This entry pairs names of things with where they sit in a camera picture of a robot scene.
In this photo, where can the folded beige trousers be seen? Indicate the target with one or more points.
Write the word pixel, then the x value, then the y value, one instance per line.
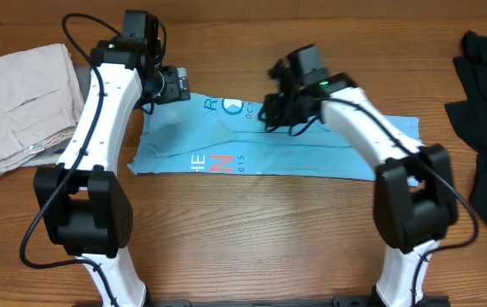
pixel 40 103

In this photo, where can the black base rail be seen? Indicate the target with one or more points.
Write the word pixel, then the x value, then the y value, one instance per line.
pixel 260 303

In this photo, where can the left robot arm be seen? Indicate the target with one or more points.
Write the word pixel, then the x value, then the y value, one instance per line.
pixel 82 203

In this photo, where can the light blue t-shirt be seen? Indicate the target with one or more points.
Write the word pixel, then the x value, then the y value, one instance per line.
pixel 224 136

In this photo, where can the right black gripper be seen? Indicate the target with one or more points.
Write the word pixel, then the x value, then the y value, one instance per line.
pixel 272 118

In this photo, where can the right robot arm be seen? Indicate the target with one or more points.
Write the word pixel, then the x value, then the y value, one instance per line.
pixel 412 207

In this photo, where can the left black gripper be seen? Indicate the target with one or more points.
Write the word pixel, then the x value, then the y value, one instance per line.
pixel 172 92

